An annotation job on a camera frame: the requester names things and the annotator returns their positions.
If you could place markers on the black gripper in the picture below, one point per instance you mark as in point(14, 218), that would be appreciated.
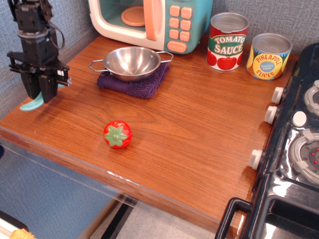
point(40, 50)

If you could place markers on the teal dish brush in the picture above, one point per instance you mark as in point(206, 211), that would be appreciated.
point(34, 104)

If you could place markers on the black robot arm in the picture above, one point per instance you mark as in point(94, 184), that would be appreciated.
point(40, 69)

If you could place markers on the orange microwave turntable plate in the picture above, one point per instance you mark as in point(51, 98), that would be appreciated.
point(134, 16)

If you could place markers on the yellow object at corner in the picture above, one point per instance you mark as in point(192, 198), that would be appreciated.
point(21, 234)

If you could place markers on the toy microwave teal and cream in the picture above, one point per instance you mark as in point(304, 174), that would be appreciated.
point(174, 26)

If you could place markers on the red toy tomato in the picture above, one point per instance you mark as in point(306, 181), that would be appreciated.
point(117, 134)

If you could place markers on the purple folded cloth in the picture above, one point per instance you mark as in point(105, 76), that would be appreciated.
point(144, 89)

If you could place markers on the tomato sauce can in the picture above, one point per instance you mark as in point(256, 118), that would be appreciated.
point(227, 38)

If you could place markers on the white stove knob bottom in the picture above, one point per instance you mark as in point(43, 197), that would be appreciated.
point(255, 158)

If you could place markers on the white stove knob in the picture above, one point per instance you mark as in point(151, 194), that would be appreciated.
point(270, 114)
point(277, 95)
point(255, 158)

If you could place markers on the pineapple slices can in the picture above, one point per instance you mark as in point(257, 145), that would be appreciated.
point(268, 56)

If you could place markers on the white stove knob middle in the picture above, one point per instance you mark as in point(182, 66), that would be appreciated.
point(270, 114)

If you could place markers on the white stove knob top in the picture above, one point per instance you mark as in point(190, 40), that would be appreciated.
point(277, 95)

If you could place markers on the white round stove button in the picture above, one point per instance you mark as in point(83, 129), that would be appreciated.
point(299, 119)

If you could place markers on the grey stove burner upper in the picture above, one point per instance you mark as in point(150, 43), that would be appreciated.
point(311, 105)

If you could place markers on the grey stove burner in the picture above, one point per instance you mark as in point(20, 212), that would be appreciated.
point(304, 155)
point(311, 105)

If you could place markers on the grey stove burner lower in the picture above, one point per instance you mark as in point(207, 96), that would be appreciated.
point(304, 155)

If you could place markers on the black toy stove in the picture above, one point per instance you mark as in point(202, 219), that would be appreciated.
point(285, 204)

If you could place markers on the steel bowl with handles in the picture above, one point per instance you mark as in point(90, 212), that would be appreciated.
point(131, 64)

